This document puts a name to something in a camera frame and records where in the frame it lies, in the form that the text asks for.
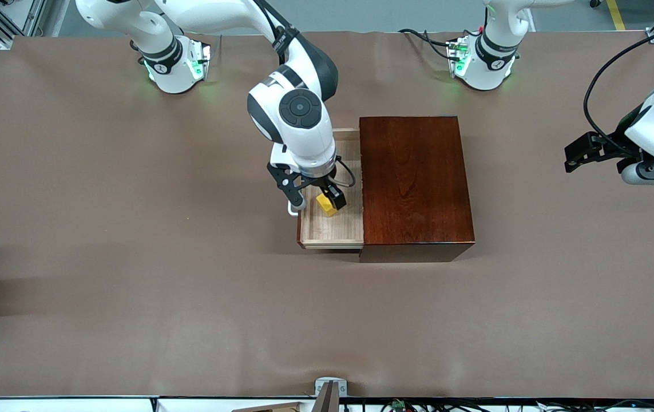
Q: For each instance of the dark wooden cabinet box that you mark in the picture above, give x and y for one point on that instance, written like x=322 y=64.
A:
x=418 y=189

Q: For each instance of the green connector plug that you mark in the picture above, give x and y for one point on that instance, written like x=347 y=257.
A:
x=399 y=405

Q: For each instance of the grey metal table bracket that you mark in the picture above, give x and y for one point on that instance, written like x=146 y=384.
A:
x=331 y=384

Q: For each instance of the yellow block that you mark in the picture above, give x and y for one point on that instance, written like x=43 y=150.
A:
x=325 y=207

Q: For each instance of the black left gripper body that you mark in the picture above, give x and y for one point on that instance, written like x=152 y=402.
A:
x=617 y=140

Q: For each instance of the grey upright post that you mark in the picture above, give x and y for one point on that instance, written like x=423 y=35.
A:
x=326 y=400

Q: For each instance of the aluminium frame with diagonal struts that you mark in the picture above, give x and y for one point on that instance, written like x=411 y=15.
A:
x=6 y=20

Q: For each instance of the brown table cover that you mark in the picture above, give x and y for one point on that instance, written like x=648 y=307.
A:
x=132 y=343

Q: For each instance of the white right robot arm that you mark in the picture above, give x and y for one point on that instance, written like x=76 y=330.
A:
x=298 y=131

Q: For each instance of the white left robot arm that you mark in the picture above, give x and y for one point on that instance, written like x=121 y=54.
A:
x=495 y=68

